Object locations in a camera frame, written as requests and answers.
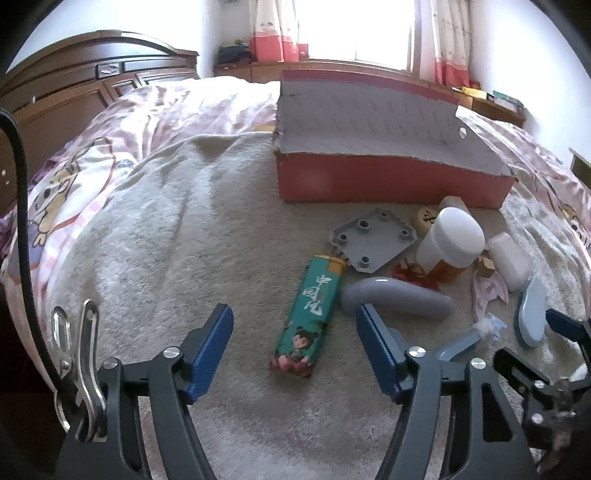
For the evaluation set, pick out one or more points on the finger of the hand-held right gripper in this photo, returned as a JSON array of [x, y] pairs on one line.
[[519, 367], [565, 323]]

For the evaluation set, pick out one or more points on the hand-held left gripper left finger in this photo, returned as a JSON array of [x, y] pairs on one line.
[[210, 355]]

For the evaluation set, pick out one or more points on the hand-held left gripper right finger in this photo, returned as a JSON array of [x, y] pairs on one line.
[[376, 355]]

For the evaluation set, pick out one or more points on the pale blue oval case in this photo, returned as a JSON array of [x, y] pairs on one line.
[[531, 314]]

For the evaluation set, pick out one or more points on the pale blue plastic tool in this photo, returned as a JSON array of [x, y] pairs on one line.
[[461, 346]]

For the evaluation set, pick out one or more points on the grey curved tube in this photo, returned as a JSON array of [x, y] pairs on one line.
[[406, 300]]

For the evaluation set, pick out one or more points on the green printed lighter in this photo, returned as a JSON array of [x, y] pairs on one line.
[[309, 314]]

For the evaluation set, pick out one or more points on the pink plastic clip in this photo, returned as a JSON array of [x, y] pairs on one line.
[[485, 295]]

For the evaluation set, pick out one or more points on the small white bottle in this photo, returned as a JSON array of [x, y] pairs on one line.
[[508, 263]]

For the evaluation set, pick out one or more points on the red plastic toy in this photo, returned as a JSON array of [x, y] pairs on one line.
[[406, 273]]

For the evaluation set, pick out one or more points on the grey square plastic plate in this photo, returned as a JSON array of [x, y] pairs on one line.
[[369, 240]]

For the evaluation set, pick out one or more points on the orange bottle with white cap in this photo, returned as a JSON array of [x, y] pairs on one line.
[[455, 235]]

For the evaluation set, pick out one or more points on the round wooden chess piece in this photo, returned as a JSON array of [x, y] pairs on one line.
[[422, 219]]

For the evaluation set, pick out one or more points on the red cardboard box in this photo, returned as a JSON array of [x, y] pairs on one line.
[[369, 180]]

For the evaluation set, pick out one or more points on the metal spring clamp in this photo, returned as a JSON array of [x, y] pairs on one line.
[[85, 350]]

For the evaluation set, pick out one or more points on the beige fleece blanket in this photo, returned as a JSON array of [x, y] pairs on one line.
[[184, 230]]

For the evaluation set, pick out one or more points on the wooden nightstand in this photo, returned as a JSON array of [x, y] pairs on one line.
[[581, 161]]

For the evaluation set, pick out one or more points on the stack of green books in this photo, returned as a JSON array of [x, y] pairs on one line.
[[508, 100]]

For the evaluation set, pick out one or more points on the yellow flat box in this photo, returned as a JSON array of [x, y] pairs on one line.
[[474, 91]]

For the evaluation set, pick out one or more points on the pink checked quilt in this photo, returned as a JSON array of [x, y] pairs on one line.
[[184, 106]]

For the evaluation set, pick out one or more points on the pile of dark clothes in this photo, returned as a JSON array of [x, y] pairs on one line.
[[233, 54]]

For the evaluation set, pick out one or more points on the cream and pink curtain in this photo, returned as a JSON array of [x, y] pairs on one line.
[[272, 32], [450, 41]]

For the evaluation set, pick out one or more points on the dark wooden headboard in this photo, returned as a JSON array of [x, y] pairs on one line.
[[69, 78]]

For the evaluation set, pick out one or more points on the small red box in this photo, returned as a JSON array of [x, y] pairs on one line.
[[303, 51]]

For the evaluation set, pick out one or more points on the bright window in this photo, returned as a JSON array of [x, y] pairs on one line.
[[355, 27]]

